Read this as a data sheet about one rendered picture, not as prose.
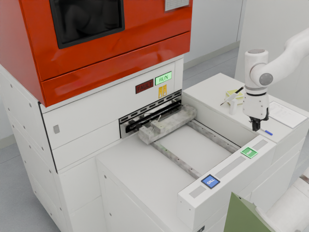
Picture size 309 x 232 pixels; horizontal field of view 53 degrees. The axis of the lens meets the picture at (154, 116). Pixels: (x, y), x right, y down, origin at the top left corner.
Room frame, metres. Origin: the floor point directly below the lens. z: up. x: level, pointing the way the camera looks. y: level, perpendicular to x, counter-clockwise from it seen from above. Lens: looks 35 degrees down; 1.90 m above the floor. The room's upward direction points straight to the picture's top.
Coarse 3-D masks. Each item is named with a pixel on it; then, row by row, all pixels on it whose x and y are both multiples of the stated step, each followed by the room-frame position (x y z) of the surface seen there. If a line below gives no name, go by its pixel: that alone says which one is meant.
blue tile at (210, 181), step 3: (207, 177) 0.88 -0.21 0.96; (210, 177) 0.88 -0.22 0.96; (204, 180) 0.87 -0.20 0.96; (207, 180) 0.87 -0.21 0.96; (210, 180) 0.87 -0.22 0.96; (213, 180) 0.87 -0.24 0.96; (216, 180) 0.86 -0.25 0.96; (207, 183) 0.85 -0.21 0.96; (210, 183) 0.85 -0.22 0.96; (213, 183) 0.85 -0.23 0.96; (216, 183) 0.85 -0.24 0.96; (210, 186) 0.83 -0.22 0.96
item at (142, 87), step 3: (150, 81) 1.41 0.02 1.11; (141, 84) 1.37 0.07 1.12; (144, 84) 1.39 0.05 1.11; (147, 84) 1.40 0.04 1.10; (150, 84) 1.41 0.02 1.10; (138, 87) 1.36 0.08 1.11; (141, 87) 1.37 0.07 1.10; (144, 87) 1.39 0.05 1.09; (147, 87) 1.40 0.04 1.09; (138, 90) 1.36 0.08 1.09; (141, 90) 1.37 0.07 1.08
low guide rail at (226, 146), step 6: (192, 126) 1.40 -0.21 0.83; (198, 126) 1.37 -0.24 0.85; (204, 132) 1.33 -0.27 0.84; (210, 132) 1.32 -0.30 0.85; (210, 138) 1.29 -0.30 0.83; (216, 138) 1.27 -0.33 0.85; (222, 144) 1.23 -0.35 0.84; (228, 144) 1.22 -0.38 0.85; (228, 150) 1.20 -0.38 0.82; (234, 150) 1.18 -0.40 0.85
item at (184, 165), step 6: (150, 144) 1.26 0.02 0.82; (156, 144) 1.22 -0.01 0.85; (162, 150) 1.18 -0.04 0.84; (168, 150) 1.18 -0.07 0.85; (168, 156) 1.15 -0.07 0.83; (174, 156) 1.13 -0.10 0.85; (174, 162) 1.12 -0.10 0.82; (180, 162) 1.09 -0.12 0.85; (186, 168) 1.05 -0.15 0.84; (192, 168) 1.05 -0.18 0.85; (192, 174) 1.02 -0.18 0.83; (198, 174) 1.01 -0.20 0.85
